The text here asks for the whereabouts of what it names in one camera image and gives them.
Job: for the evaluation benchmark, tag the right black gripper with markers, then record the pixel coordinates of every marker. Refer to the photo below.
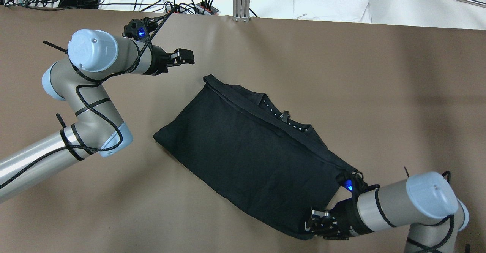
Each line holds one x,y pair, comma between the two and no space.
346,219

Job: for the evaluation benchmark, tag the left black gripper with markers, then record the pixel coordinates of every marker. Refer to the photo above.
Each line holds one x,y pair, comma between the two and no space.
158,62

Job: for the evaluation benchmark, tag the black printed t-shirt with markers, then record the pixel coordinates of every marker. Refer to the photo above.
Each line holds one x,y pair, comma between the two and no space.
237,142

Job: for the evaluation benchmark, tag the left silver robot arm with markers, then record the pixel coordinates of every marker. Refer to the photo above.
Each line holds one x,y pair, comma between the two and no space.
92,57

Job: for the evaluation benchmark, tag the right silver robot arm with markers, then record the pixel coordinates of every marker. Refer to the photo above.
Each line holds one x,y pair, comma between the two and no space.
425,202

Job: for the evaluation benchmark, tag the power strip with plugs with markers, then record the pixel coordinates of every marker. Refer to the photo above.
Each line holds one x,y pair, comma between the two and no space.
197,9

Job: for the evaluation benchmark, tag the white paper sheet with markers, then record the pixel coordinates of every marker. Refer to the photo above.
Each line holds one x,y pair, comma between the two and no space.
332,10

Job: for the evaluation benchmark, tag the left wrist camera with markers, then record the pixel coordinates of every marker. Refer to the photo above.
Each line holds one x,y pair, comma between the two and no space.
140,29

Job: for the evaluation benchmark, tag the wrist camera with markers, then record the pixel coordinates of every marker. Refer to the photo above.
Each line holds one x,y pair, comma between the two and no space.
352,182
140,29

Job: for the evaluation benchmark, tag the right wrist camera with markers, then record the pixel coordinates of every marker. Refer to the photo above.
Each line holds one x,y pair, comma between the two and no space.
352,182

